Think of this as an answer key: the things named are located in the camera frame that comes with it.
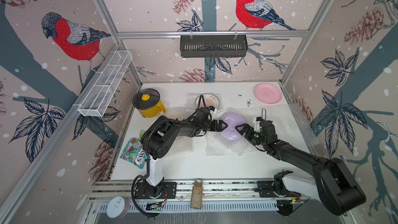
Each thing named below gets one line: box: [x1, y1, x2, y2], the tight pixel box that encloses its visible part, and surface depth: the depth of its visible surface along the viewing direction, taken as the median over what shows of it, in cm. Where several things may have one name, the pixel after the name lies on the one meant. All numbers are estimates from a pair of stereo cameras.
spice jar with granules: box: [190, 179, 204, 210], surface depth 70 cm
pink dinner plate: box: [253, 83, 283, 105], surface depth 117 cm
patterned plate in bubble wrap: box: [186, 92, 222, 111], surface depth 112 cm
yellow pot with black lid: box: [132, 88, 167, 118], surface depth 97 cm
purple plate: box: [219, 113, 246, 142], surface depth 92 cm
